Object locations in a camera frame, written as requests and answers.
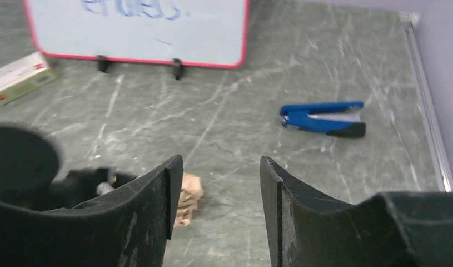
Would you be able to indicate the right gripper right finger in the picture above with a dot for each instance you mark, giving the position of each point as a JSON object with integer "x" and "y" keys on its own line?
{"x": 306, "y": 227}

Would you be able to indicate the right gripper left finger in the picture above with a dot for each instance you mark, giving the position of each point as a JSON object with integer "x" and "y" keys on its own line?
{"x": 128, "y": 226}

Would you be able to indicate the beige and black umbrella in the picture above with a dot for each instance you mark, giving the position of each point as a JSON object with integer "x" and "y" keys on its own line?
{"x": 191, "y": 192}

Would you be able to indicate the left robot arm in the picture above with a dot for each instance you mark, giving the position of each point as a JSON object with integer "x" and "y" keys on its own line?
{"x": 29, "y": 164}

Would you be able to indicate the blue and black stapler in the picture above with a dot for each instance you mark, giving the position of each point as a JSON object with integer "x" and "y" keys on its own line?
{"x": 338, "y": 119}

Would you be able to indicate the white and green box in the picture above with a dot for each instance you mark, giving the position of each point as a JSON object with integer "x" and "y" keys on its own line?
{"x": 23, "y": 76}

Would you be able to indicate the red framed whiteboard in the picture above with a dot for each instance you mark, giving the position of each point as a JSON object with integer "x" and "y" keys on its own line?
{"x": 199, "y": 33}

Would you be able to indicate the aluminium frame rail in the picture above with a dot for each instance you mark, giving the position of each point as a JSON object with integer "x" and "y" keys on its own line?
{"x": 426, "y": 106}

